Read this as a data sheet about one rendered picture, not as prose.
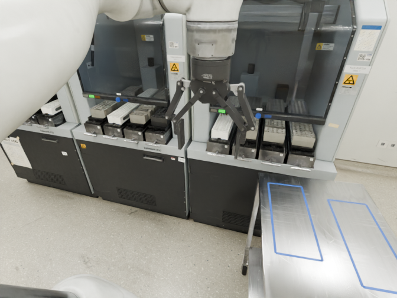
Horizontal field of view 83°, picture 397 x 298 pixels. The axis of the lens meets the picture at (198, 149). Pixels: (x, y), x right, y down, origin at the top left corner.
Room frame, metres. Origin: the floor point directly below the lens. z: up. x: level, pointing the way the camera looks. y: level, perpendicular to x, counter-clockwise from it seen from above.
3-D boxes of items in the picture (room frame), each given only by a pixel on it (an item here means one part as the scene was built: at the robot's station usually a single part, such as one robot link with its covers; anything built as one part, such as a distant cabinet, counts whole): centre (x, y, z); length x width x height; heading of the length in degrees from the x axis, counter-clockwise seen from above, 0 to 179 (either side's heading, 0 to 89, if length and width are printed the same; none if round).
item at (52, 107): (1.64, 1.05, 0.83); 0.30 x 0.10 x 0.06; 164
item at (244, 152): (1.38, -0.35, 0.78); 0.73 x 0.14 x 0.09; 164
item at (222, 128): (1.29, -0.16, 0.83); 0.30 x 0.10 x 0.06; 164
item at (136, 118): (1.35, 0.40, 0.85); 0.12 x 0.02 x 0.06; 75
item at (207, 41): (0.45, -0.02, 1.43); 0.09 x 0.09 x 0.06
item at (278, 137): (1.11, -0.43, 0.85); 0.12 x 0.02 x 0.06; 73
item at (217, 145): (1.42, -0.20, 0.78); 0.73 x 0.14 x 0.09; 164
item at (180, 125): (0.47, 0.04, 1.22); 0.03 x 0.01 x 0.07; 164
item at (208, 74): (0.45, -0.02, 1.36); 0.08 x 0.07 x 0.09; 74
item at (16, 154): (1.59, 1.57, 0.43); 0.27 x 0.02 x 0.36; 74
